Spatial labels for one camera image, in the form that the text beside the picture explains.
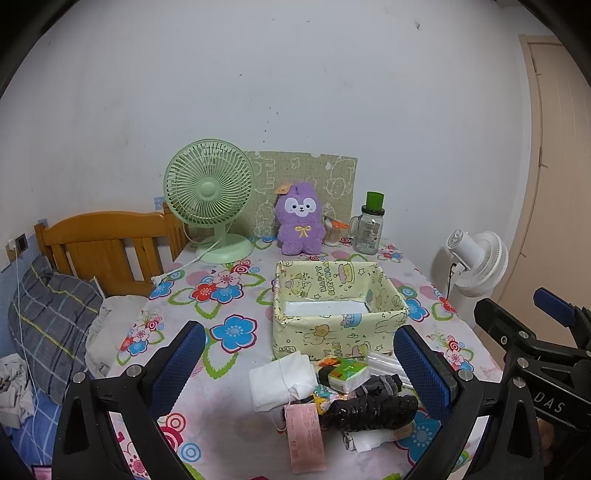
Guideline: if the clear plastic bag bundle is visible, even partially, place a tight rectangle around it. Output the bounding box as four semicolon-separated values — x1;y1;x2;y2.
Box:
367;352;413;388

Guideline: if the black plastic bag roll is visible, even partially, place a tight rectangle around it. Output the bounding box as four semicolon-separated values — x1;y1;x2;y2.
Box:
320;395;419;432

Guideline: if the beige gauze roll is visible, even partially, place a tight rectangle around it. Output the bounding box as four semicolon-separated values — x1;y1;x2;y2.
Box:
342;421;415;452

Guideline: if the green tissue pack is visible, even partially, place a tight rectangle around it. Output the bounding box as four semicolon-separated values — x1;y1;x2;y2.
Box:
317;357;370;394

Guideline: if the pink mask packet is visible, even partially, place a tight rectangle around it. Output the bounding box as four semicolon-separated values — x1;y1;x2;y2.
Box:
284;403;327;474

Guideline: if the white towel pack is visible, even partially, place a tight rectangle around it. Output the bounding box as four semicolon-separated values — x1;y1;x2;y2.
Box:
249;352;318;412

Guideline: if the yellow cartoon tissue pack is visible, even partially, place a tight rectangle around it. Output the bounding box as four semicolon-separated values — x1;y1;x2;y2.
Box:
312;384;341;415

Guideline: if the beige door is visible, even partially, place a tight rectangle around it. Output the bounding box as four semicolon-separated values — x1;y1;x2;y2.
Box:
498;36;590;346

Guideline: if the white floor fan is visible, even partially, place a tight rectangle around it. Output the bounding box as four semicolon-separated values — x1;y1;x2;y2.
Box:
446;229;509;298

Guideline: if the white crumpled cloth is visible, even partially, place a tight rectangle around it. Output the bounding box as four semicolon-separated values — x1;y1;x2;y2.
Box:
85;295;147;378

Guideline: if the grey plaid pillow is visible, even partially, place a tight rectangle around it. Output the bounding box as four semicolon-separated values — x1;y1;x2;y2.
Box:
8;255;103;405

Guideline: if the yellow cartoon fabric box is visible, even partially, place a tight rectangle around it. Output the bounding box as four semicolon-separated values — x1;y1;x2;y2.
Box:
273;261;410;360

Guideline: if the glass mug jar green lid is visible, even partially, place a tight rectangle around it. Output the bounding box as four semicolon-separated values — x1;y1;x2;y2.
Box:
349;191;385;255

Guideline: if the cotton swab container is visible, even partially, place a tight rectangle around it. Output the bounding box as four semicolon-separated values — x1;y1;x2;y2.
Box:
322;216;349;246

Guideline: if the purple plush toy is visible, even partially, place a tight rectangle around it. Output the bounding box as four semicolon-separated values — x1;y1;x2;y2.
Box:
274;182;325;256

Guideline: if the green cartoon cardboard panel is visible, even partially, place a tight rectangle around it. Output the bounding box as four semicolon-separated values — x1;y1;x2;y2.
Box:
230;151;358;238

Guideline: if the green desk fan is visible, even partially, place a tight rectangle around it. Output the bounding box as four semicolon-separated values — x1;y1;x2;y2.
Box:
163;139;254;265

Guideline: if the white fan power cable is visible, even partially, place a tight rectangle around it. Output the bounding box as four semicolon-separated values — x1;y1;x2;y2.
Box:
150;223;219;286

